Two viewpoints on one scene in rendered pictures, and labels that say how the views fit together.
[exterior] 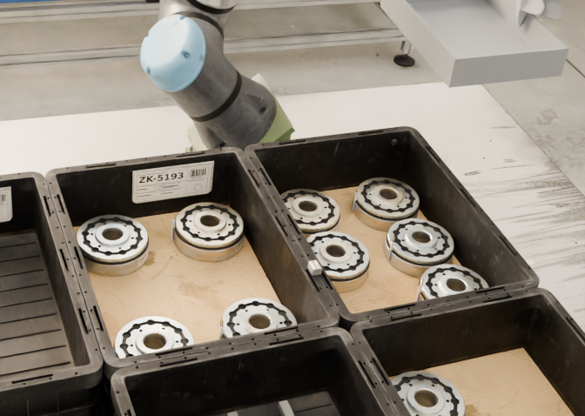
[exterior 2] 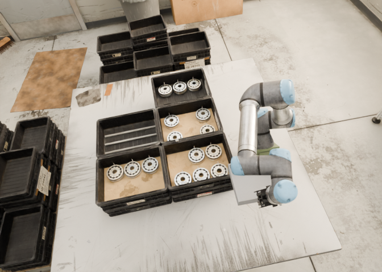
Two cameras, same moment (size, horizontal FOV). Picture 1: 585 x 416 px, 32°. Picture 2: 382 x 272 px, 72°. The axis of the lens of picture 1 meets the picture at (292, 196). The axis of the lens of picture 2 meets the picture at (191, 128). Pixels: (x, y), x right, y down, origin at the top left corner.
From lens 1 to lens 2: 172 cm
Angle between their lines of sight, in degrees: 71
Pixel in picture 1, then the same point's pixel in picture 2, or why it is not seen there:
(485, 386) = (156, 181)
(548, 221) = (245, 243)
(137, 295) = (190, 120)
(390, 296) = (186, 168)
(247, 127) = not seen: hidden behind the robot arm
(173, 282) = (193, 126)
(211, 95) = not seen: hidden behind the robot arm
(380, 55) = not seen: outside the picture
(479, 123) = (305, 238)
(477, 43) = (255, 183)
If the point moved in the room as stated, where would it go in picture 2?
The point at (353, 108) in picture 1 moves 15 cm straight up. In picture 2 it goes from (304, 192) to (311, 182)
